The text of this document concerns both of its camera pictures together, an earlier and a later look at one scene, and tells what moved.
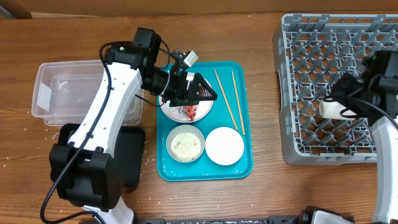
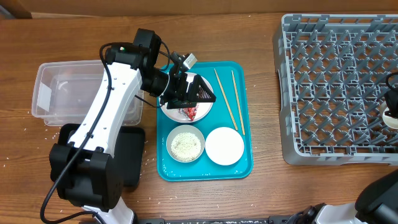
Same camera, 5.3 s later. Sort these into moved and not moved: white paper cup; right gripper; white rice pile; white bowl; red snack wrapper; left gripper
Moved: white paper cup; right gripper
Not moved: white rice pile; red snack wrapper; left gripper; white bowl
